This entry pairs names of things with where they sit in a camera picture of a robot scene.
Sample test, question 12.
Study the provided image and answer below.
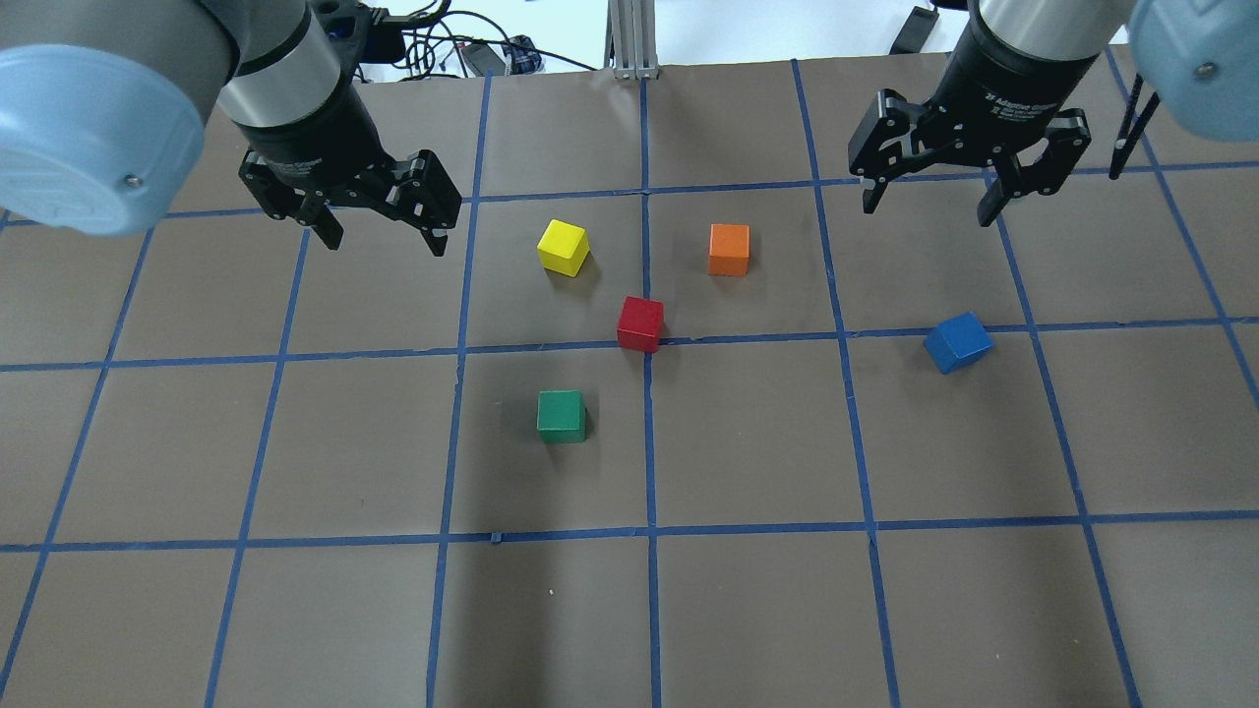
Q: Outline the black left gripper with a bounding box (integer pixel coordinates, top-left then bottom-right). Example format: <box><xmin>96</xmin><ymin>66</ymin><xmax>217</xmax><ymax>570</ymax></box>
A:
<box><xmin>238</xmin><ymin>93</ymin><xmax>463</xmax><ymax>260</ymax></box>

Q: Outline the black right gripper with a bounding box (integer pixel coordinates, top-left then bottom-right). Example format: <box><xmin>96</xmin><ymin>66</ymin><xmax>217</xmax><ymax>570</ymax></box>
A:
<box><xmin>847</xmin><ymin>26</ymin><xmax>1093</xmax><ymax>227</ymax></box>

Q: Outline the red wooden block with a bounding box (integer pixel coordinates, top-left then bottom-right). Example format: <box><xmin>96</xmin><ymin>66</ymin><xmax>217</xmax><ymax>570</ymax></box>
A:
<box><xmin>616</xmin><ymin>296</ymin><xmax>665</xmax><ymax>354</ymax></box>

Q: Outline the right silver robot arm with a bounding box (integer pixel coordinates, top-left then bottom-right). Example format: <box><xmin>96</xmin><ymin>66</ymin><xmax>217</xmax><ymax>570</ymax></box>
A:
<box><xmin>847</xmin><ymin>1</ymin><xmax>1258</xmax><ymax>227</ymax></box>

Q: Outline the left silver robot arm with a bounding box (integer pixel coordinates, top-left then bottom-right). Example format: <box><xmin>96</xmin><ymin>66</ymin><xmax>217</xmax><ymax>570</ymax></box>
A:
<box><xmin>1</xmin><ymin>1</ymin><xmax>462</xmax><ymax>256</ymax></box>

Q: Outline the yellow wooden block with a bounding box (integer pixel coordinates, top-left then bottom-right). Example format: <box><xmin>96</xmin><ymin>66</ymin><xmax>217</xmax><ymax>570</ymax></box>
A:
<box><xmin>536</xmin><ymin>219</ymin><xmax>590</xmax><ymax>277</ymax></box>

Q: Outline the blue wooden block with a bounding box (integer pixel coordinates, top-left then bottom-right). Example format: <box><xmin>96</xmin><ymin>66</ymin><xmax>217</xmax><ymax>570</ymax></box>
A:
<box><xmin>925</xmin><ymin>311</ymin><xmax>995</xmax><ymax>375</ymax></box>

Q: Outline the orange wooden block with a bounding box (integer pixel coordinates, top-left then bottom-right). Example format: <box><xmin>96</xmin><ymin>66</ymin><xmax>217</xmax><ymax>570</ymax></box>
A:
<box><xmin>708</xmin><ymin>223</ymin><xmax>752</xmax><ymax>277</ymax></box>

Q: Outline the green wooden block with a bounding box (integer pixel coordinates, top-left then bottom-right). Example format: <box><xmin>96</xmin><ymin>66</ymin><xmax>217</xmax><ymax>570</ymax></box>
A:
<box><xmin>536</xmin><ymin>389</ymin><xmax>588</xmax><ymax>443</ymax></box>

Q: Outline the black power adapter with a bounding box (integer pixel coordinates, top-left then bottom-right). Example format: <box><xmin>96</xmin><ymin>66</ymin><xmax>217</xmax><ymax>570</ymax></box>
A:
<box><xmin>889</xmin><ymin>5</ymin><xmax>939</xmax><ymax>55</ymax></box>

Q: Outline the aluminium frame post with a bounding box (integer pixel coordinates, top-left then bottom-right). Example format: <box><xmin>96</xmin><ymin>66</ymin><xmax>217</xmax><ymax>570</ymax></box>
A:
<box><xmin>604</xmin><ymin>0</ymin><xmax>660</xmax><ymax>81</ymax></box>

